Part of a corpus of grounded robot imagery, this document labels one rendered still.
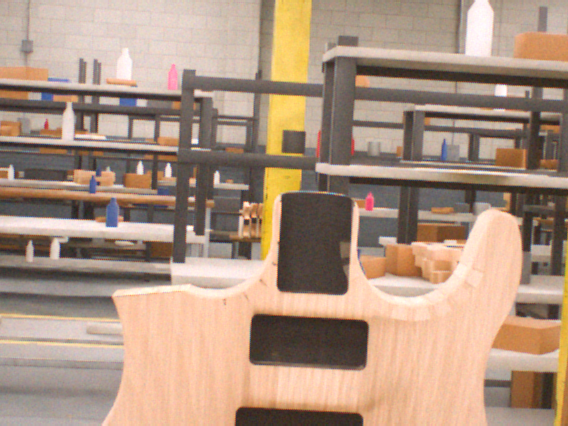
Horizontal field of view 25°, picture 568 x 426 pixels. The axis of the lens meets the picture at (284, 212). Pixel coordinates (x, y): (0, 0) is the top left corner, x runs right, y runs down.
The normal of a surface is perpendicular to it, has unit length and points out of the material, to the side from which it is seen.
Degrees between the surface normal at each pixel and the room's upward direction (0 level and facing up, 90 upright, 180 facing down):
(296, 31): 90
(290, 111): 90
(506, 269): 90
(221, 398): 90
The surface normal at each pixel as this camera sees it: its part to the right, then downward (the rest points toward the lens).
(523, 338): -0.58, 0.00
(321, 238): 0.04, 0.05
